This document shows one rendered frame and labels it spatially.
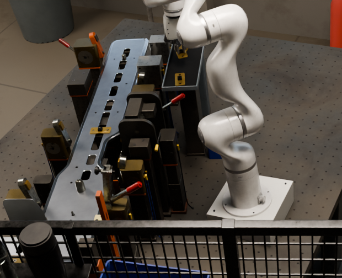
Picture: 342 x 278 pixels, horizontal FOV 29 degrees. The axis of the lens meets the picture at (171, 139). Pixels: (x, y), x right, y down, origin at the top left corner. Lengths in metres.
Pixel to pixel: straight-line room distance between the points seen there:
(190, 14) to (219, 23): 0.10
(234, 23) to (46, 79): 3.06
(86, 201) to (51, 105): 1.15
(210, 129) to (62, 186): 0.60
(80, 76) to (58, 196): 0.73
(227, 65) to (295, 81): 1.21
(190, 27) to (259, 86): 1.29
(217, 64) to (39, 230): 0.95
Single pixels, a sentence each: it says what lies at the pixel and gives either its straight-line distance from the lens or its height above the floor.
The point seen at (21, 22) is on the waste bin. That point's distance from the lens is 5.48.
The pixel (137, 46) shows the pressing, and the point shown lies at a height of 1.00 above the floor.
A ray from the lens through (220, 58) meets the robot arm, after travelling 2.15.
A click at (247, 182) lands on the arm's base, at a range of 2.43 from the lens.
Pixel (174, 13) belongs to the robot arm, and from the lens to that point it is 2.54.
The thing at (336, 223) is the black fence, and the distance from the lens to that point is 1.45.
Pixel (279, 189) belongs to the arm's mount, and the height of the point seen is 0.81.
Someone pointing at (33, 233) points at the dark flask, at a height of 1.61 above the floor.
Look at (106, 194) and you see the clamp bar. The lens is 2.22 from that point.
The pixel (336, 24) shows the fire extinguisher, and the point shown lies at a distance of 4.43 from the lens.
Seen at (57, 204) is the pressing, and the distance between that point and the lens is 2.41.
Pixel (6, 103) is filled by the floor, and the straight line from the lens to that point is 4.88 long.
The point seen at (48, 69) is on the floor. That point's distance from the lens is 5.12.
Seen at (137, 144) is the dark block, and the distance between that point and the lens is 2.38.
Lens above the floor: 2.60
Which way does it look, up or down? 39 degrees down
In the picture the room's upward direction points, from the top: 10 degrees counter-clockwise
